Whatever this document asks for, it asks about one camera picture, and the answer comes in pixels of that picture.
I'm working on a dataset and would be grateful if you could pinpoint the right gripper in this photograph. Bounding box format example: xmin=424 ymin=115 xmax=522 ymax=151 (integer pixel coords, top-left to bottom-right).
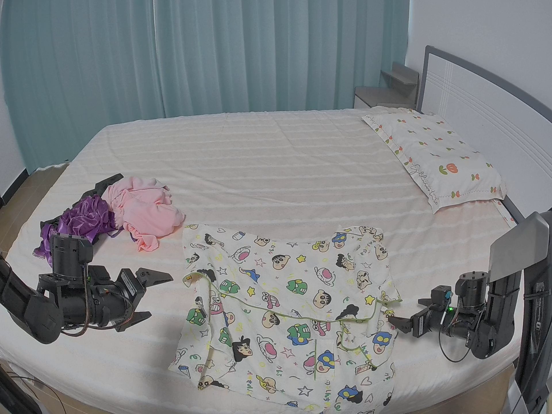
xmin=411 ymin=308 xmax=473 ymax=340

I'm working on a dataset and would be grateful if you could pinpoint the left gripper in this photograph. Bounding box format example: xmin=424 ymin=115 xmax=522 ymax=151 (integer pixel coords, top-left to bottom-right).
xmin=64 ymin=268 xmax=174 ymax=334

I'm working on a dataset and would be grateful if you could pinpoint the white printed pyjama top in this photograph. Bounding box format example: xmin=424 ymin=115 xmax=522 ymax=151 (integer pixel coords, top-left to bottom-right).
xmin=168 ymin=224 xmax=404 ymax=414

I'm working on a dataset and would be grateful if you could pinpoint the pink garment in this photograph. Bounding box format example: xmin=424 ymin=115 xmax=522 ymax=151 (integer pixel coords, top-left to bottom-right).
xmin=103 ymin=176 xmax=186 ymax=253

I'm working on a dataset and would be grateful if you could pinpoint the purple garment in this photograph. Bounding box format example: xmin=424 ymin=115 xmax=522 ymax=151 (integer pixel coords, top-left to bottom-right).
xmin=32 ymin=194 xmax=123 ymax=258

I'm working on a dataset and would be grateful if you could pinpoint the black garment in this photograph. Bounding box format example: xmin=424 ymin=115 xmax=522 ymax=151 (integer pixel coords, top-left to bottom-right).
xmin=41 ymin=174 xmax=124 ymax=233

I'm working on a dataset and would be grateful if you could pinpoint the white printed pillow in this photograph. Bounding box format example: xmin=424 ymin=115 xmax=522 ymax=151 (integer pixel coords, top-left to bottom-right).
xmin=361 ymin=106 xmax=508 ymax=214

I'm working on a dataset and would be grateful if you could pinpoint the bed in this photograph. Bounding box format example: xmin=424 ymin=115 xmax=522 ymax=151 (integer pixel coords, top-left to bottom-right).
xmin=0 ymin=45 xmax=552 ymax=414

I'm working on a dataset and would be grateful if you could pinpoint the grey bedside table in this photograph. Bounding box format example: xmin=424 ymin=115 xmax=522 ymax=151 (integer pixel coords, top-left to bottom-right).
xmin=354 ymin=62 xmax=420 ymax=112

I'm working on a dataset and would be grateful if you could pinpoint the blue-green curtain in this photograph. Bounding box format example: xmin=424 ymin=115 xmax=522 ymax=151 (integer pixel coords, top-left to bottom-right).
xmin=153 ymin=0 xmax=410 ymax=118
xmin=0 ymin=0 xmax=167 ymax=176

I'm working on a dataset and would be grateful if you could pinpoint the black cable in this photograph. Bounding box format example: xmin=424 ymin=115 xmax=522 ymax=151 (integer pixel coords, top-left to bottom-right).
xmin=437 ymin=323 xmax=472 ymax=363

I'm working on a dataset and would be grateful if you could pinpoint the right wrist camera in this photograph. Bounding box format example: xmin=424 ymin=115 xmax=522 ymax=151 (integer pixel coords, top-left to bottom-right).
xmin=417 ymin=286 xmax=455 ymax=314

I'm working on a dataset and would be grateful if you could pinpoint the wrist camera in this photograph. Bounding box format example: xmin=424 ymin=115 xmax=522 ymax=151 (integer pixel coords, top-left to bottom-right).
xmin=89 ymin=265 xmax=114 ymax=285
xmin=417 ymin=286 xmax=455 ymax=314

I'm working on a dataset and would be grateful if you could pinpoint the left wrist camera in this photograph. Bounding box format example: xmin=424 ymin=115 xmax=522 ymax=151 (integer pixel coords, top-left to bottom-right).
xmin=89 ymin=265 xmax=114 ymax=285

